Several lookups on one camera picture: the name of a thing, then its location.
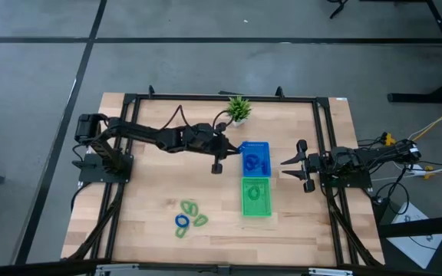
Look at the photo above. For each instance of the small potted green plant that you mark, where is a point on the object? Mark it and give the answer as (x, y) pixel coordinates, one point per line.
(238, 109)

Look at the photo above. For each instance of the black gantry bar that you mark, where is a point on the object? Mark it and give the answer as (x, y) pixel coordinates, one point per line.
(33, 267)

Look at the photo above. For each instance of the green plastic slotted basket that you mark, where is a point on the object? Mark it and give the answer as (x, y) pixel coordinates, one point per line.
(256, 211)

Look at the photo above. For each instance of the black chair leg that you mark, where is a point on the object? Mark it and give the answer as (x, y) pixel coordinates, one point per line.
(338, 8)

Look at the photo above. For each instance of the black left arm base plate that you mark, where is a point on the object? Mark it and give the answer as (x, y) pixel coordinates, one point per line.
(94, 174)

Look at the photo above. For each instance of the black aluminium table frame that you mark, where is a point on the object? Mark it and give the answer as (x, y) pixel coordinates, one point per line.
(282, 99)

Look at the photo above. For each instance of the silver metal bracket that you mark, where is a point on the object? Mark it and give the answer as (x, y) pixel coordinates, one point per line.
(115, 268)
(330, 272)

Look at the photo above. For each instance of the blue plastic slotted basket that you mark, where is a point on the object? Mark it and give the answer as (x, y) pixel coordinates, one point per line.
(256, 174)

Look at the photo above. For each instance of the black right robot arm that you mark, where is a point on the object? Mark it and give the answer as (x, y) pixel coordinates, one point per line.
(359, 157)

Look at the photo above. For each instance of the black table beam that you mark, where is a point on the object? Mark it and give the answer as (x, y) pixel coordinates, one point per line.
(416, 228)

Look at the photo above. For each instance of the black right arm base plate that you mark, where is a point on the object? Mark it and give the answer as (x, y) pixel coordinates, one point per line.
(359, 182)

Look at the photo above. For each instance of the white table label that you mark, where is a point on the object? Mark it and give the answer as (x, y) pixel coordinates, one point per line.
(341, 99)

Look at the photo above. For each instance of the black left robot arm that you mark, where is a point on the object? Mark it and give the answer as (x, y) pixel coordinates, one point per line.
(144, 134)

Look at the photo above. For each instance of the yellow connector plug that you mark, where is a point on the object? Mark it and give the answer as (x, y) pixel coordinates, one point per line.
(388, 138)

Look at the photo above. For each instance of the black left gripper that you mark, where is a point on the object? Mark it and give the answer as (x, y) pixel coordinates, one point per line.
(217, 145)

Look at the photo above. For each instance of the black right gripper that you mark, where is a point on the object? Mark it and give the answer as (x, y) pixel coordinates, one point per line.
(312, 164)

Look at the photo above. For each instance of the white box with logo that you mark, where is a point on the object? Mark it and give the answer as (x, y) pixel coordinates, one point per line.
(416, 237)

